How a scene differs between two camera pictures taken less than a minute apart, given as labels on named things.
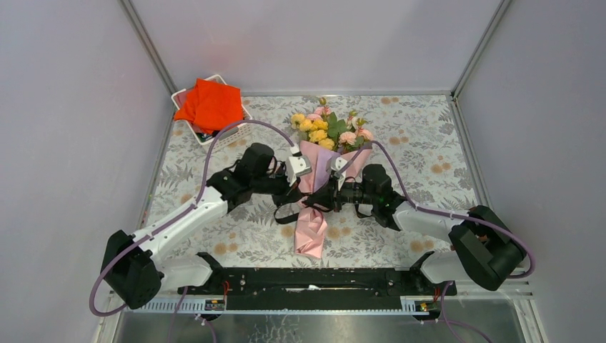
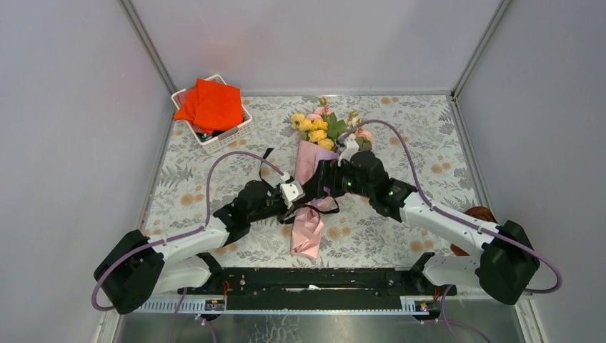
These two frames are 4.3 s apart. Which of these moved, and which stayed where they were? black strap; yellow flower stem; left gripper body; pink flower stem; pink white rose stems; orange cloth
Moved: left gripper body; black strap
Stayed: yellow flower stem; pink white rose stems; pink flower stem; orange cloth
